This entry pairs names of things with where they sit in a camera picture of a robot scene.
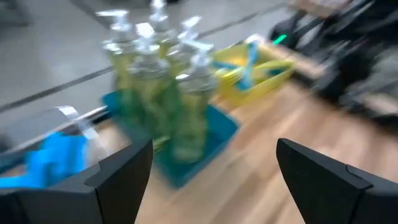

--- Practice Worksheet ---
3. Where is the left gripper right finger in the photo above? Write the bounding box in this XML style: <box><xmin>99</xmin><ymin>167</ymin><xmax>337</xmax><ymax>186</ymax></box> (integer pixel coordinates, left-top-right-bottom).
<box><xmin>275</xmin><ymin>138</ymin><xmax>398</xmax><ymax>224</ymax></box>

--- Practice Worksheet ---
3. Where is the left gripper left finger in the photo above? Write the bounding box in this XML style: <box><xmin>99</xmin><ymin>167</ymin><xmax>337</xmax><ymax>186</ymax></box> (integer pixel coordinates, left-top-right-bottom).
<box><xmin>0</xmin><ymin>139</ymin><xmax>154</xmax><ymax>224</ymax></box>

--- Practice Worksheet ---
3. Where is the blue scrub sponge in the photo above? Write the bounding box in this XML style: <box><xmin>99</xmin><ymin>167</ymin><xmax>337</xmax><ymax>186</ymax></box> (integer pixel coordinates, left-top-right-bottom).
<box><xmin>26</xmin><ymin>132</ymin><xmax>67</xmax><ymax>185</ymax></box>
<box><xmin>0</xmin><ymin>174</ymin><xmax>47</xmax><ymax>190</ymax></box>
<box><xmin>62</xmin><ymin>133</ymin><xmax>90</xmax><ymax>175</ymax></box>

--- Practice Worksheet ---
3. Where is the clear green soap pump bottle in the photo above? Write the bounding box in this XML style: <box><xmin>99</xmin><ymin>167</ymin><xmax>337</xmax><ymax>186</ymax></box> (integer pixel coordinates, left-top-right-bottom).
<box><xmin>127</xmin><ymin>22</ymin><xmax>175</xmax><ymax>141</ymax></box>
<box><xmin>167</xmin><ymin>15</ymin><xmax>203</xmax><ymax>78</ymax></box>
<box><xmin>148</xmin><ymin>0</ymin><xmax>178</xmax><ymax>58</ymax></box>
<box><xmin>172</xmin><ymin>42</ymin><xmax>218</xmax><ymax>164</ymax></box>
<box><xmin>95</xmin><ymin>9</ymin><xmax>138</xmax><ymax>125</ymax></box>

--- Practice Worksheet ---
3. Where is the long light-blue dish brush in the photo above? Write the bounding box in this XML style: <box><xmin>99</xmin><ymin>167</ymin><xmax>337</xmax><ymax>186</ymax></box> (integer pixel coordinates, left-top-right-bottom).
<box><xmin>238</xmin><ymin>40</ymin><xmax>261</xmax><ymax>93</ymax></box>

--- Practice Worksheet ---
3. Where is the small blue dish brush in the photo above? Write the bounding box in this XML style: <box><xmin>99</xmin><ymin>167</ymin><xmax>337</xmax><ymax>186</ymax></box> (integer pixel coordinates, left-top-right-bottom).
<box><xmin>211</xmin><ymin>60</ymin><xmax>241</xmax><ymax>72</ymax></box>

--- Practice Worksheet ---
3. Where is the clear plastic bin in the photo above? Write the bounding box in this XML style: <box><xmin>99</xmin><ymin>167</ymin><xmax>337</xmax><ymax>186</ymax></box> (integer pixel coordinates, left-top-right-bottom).
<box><xmin>0</xmin><ymin>105</ymin><xmax>110</xmax><ymax>177</ymax></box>

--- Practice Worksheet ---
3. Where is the yellow translucent plastic bin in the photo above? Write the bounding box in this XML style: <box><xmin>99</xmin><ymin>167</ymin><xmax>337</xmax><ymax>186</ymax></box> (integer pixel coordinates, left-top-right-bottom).
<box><xmin>211</xmin><ymin>40</ymin><xmax>295</xmax><ymax>107</ymax></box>

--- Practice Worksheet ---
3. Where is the teal plastic bin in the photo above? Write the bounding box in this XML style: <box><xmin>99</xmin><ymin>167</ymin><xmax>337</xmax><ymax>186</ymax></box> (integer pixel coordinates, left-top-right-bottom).
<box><xmin>101</xmin><ymin>88</ymin><xmax>240</xmax><ymax>190</ymax></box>

